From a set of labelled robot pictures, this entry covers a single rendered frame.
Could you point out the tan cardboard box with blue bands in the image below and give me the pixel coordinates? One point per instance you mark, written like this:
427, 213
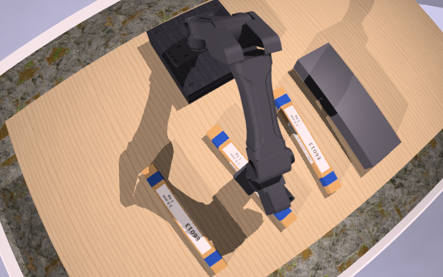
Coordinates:
306, 140

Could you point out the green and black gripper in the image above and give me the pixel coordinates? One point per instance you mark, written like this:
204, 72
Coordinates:
241, 177

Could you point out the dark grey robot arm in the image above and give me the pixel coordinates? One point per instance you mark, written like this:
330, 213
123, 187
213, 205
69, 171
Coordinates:
269, 157

